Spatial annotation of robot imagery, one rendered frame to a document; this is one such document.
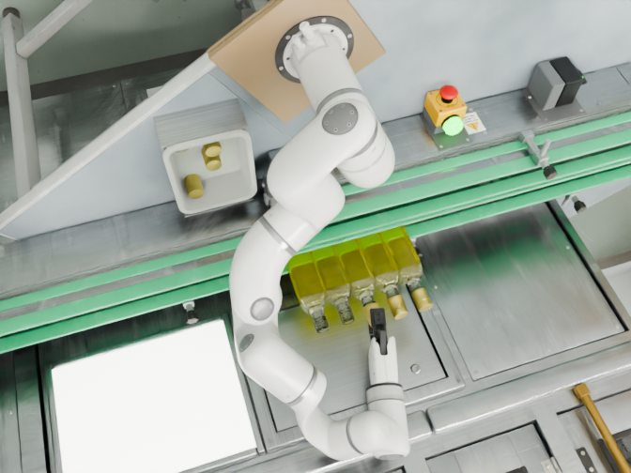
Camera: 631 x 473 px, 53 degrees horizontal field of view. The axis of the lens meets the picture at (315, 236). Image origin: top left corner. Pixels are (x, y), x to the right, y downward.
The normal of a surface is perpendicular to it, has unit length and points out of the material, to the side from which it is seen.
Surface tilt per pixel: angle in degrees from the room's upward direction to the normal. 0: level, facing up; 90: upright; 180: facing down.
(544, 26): 0
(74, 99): 90
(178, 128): 90
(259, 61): 1
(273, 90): 1
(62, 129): 90
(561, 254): 90
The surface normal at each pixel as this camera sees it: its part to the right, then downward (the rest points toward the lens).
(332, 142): -0.24, -0.22
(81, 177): 0.31, 0.81
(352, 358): 0.00, -0.53
